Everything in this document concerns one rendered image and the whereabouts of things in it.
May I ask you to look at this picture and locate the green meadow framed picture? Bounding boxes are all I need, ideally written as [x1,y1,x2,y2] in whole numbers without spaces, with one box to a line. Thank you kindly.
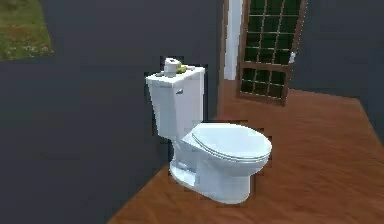
[0,0,55,62]

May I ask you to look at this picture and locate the white toilet paper roll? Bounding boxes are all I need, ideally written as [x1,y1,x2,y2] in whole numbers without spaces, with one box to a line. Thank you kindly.
[163,57,180,78]

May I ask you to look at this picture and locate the brown glass pane door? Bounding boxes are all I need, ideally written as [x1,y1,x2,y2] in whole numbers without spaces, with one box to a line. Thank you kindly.
[236,0,308,107]

